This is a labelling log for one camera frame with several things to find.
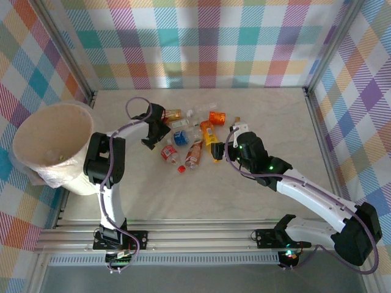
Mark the orange juice bottle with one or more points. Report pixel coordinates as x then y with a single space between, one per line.
208 132

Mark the white waste bin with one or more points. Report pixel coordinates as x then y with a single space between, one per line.
46 131

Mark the red gold drink carton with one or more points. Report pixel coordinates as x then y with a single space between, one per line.
174 114

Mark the clear bottle red label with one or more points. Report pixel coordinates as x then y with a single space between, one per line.
168 152

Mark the clear bottle blue label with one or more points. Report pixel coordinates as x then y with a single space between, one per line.
181 137

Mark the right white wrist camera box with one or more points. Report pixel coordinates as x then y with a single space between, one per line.
239 126

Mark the black controller board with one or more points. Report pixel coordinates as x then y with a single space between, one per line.
288 255

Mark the clear unlabelled plastic bottle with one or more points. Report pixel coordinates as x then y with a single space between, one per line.
204 109

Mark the aluminium frame post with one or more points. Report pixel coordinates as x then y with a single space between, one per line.
69 52
331 45

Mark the crushed orange can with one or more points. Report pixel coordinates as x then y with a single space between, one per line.
217 118

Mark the clear plastic bin liner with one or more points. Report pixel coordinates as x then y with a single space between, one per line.
46 180

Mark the green circuit board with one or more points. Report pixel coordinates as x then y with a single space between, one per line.
120 261

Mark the red bottle cap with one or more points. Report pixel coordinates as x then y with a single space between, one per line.
182 169

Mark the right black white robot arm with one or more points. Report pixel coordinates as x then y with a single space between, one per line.
311 198

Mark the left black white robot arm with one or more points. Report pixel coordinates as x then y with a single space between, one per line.
104 158

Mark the small amber bottle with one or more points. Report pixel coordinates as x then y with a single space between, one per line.
237 118

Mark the aluminium table side rail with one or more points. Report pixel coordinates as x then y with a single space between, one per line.
319 131
61 210

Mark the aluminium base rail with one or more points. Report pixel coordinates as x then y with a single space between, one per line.
198 238

